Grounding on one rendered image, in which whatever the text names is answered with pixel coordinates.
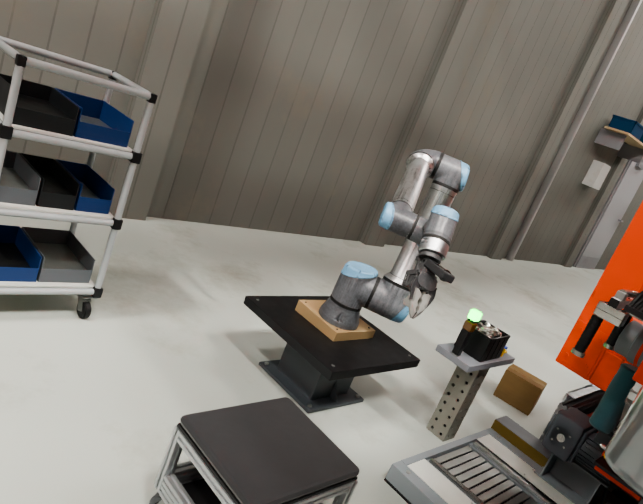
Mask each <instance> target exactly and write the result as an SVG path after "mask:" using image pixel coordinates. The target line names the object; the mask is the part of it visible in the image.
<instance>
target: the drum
mask: <svg viewBox="0 0 643 504"><path fill-rule="evenodd" d="M614 351H615V352H616V353H618V354H620V355H622V356H623V357H625V358H627V361H629V362H630V363H632V364H634V365H635V366H637V367H639V366H640V364H641V361H643V324H641V323H639V322H637V321H635V320H633V321H631V322H630V323H628V324H627V326H626V327H625V328H624V329H623V331H622V332H621V334H620V335H619V336H618V339H617V341H616V343H615V346H614Z"/></svg>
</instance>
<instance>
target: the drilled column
mask: <svg viewBox="0 0 643 504"><path fill-rule="evenodd" d="M489 369H490V368H488V369H483V370H478V371H472V372H465V371H464V370H462V369H461V368H460V367H458V366H457V367H456V369H455V371H454V373H453V375H452V377H451V379H450V381H449V383H448V385H447V387H446V389H445V391H444V393H443V395H442V397H441V399H440V401H439V403H438V405H437V407H436V409H435V411H434V413H433V415H432V417H431V419H430V421H429V423H428V425H427V427H426V428H427V429H428V430H429V431H430V432H432V433H433V434H434V435H435V436H436V437H438V438H439V439H440V440H441V441H442V442H444V441H447V440H449V439H452V438H454V437H455V435H456V433H457V431H458V429H459V427H460V425H461V423H462V421H463V419H464V417H465V415H466V414H467V412H468V410H469V408H470V406H471V404H472V402H473V400H474V398H475V396H476V394H477V392H478V390H479V388H480V386H481V384H482V382H483V380H484V379H485V377H486V375H487V373H488V371H489ZM432 427H433V428H432ZM447 436H448V437H447Z"/></svg>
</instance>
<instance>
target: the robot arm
mask: <svg viewBox="0 0 643 504"><path fill-rule="evenodd" d="M469 172H470V167H469V165H468V164H466V163H464V162H462V161H461V160H458V159H455V158H453V157H451V156H448V155H446V154H444V153H441V152H440V151H437V150H432V149H421V150H417V151H415V152H413V153H412V154H411V155H410V156H409V157H408V159H407V161H406V172H405V174H404V176H403V178H402V180H401V182H400V184H399V186H398V189H397V191H396V193H395V195H394V197H393V199H392V201H391V202H387V203H386V204H385V206H384V209H383V211H382V213H381V216H380V219H379V222H378V224H379V226H380V227H382V228H384V229H385V230H389V231H391V232H393V233H395V234H397V235H400V236H402V237H404V238H406V240H405V243H404V245H403V247H402V249H401V251H400V253H399V255H398V257H397V259H396V262H395V264H394V266H393V268H392V270H391V272H389V273H386V274H384V276H383V278H380V277H378V271H377V270H376V269H375V268H373V267H371V266H369V265H367V264H364V263H361V262H357V261H349V262H347V263H346V264H345V266H344V267H343V269H342V270H341V273H340V275H339V278H338V280H337V282H336V284H335V286H334V289H333V291H332V293H331V295H330V297H329V298H328V299H327V300H326V301H325V302H324V303H323V304H322V305H321V306H320V309H319V311H318V312H319V315H320V316H321V317H322V318H323V319H324V320H325V321H326V322H328V323H329V324H331V325H333V326H335V327H337V328H340V329H343V330H348V331H354V330H356V329H357V328H358V325H359V318H360V311H361V309H362V307H363V308H366V309H368V310H370V311H372V312H374V313H376V314H378V315H380V316H383V317H385V318H387V319H389V320H392V321H394V322H397V323H401V322H403V321H404V320H405V318H406V317H407V316H408V314H409V315H410V318H412V319H414V318H416V317H417V316H419V315H420V314H421V313H422V312H423V311H424V310H425V309H426V308H427V307H428V306H429V305H430V304H431V303H432V301H433V300H434V298H435V295H436V290H437V288H436V286H437V283H438V281H437V277H436V276H435V274H436V275H437V276H438V277H439V278H440V280H441V281H443V282H448V283H450V284H451V283H452V282H453V281H454V279H455V276H453V275H452V274H451V272H450V271H449V270H447V269H445V268H443V267H442V266H441V265H440V263H441V261H443V260H445V259H446V256H447V253H448V250H449V246H450V243H451V240H452V237H453V234H454V231H455V228H456V225H457V222H458V219H459V214H458V212H457V211H455V210H454V209H452V208H450V206H451V204H452V202H453V200H454V198H455V196H456V195H457V193H458V191H459V192H460V191H461V192H462V191H463V189H464V187H465V185H466V182H467V179H468V176H469ZM427 177H429V178H431V179H433V182H432V185H431V188H430V190H429V192H428V194H427V196H426V198H425V200H424V202H423V204H422V207H421V209H420V211H419V213H418V215H417V214H415V213H413V211H414V208H415V205H416V203H417V200H418V198H419V195H420V192H421V190H422V187H423V185H424V182H425V180H426V178H427ZM424 293H426V294H424ZM418 299H419V300H418Z"/></svg>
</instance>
